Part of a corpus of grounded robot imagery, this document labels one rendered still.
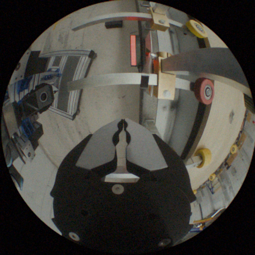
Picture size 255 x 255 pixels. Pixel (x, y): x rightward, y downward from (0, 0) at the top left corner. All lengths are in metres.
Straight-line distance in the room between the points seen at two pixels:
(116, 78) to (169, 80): 0.13
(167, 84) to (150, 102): 0.20
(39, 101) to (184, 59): 0.27
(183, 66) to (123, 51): 1.03
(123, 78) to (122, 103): 0.92
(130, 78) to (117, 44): 0.98
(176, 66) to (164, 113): 0.42
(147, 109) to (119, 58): 0.83
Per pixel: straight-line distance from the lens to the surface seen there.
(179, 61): 0.16
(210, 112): 0.35
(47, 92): 0.21
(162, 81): 0.24
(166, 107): 0.55
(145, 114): 0.44
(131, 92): 1.11
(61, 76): 1.15
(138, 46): 0.42
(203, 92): 0.28
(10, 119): 0.24
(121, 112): 1.18
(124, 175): 0.28
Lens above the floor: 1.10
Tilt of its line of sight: 59 degrees down
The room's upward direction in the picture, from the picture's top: 178 degrees clockwise
